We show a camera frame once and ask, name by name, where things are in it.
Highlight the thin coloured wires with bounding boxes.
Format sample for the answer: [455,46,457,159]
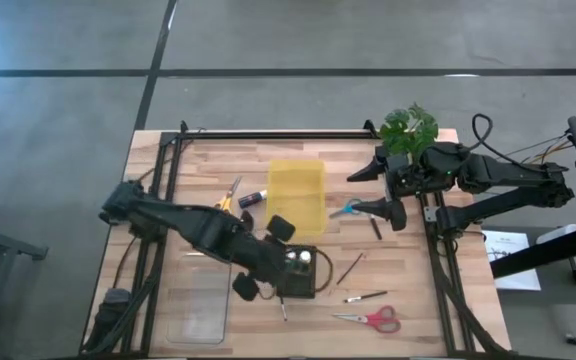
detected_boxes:
[510,132,572,164]

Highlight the black left wrist camera cable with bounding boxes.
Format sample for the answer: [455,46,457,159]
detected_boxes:
[315,248,334,294]

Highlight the black bottle holder tray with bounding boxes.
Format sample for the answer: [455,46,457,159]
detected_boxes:
[276,243,318,300]

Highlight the yellow plastic bin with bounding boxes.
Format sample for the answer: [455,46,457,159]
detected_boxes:
[266,158,328,237]

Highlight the black paintbrush silver ferrule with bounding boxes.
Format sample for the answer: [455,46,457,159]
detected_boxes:
[343,290,389,305]

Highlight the blue-handled scissors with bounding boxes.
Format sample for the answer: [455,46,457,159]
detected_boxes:
[328,198,364,220]

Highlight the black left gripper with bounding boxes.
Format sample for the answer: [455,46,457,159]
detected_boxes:
[231,214,297,302]

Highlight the grey side table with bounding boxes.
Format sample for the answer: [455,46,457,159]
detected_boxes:
[487,224,576,307]

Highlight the green leafy plant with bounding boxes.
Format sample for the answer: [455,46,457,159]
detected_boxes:
[378,102,440,159]

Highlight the purple paint bottle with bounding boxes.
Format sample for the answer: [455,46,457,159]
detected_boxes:
[237,189,269,209]

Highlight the red-handled scissors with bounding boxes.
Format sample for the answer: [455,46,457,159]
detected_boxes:
[331,304,402,335]

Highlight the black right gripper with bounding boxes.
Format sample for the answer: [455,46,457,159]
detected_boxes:
[346,145,442,232]

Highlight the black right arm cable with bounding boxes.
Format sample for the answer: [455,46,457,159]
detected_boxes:
[471,113,549,169]

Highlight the black aluminium frame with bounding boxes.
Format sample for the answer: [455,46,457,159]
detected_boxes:
[80,119,514,357]

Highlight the thin brown paintbrush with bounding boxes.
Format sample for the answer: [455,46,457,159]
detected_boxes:
[336,253,364,286]

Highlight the white plastic container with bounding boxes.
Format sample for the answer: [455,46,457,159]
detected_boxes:
[535,223,576,246]

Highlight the black desk frame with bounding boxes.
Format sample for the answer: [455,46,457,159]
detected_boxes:
[490,219,576,351]

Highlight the white paper sheet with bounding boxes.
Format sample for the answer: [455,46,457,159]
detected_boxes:
[482,229,542,292]

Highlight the yellow-handled scissors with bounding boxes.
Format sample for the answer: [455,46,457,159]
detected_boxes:
[214,175,243,214]

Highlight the clear plastic tray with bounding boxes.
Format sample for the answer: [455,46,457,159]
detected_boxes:
[166,253,233,346]

